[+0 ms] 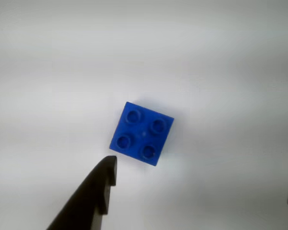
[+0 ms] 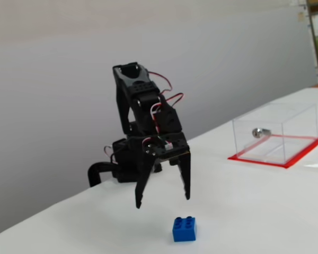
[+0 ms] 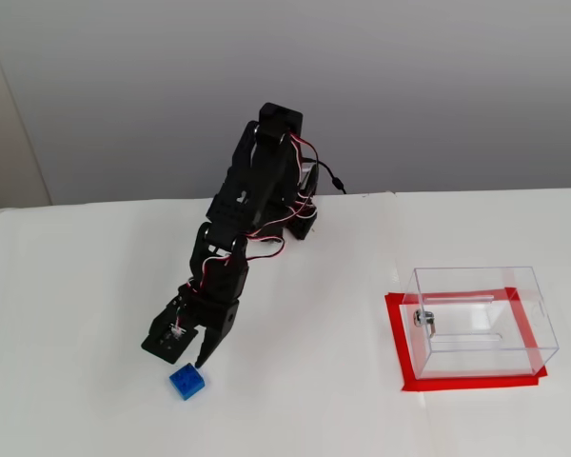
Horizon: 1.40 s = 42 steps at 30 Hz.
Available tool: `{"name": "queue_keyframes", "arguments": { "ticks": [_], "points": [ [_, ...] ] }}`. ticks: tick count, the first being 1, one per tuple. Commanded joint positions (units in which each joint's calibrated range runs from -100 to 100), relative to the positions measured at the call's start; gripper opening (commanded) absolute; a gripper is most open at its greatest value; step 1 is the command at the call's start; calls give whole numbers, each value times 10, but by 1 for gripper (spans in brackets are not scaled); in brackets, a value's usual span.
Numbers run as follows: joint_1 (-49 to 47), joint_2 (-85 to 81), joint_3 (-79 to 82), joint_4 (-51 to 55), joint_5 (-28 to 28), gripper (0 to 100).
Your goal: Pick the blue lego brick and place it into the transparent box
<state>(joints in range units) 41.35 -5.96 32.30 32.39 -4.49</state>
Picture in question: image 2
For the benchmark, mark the silver cam lock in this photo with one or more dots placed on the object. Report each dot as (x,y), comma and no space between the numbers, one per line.
(258,132)

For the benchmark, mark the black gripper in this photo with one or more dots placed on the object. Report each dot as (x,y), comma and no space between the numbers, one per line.
(175,151)

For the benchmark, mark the black table clamp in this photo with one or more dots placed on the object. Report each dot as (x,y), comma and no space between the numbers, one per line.
(93,173)

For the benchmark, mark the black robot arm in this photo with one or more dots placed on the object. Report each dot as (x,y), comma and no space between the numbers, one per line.
(143,105)

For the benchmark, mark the transparent plastic box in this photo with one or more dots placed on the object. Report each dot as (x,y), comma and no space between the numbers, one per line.
(257,150)

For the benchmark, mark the blue lego brick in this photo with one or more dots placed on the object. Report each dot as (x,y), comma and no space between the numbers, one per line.
(184,232)

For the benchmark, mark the beige sticky note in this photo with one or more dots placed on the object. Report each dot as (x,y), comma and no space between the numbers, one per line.
(300,16)

